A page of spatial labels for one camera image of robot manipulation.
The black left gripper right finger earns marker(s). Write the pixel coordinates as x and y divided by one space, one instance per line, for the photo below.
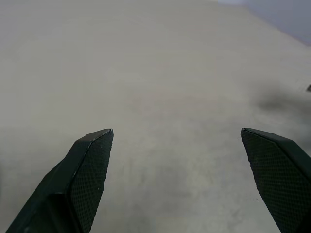
281 174

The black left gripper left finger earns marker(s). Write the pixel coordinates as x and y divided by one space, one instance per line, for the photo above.
73 189

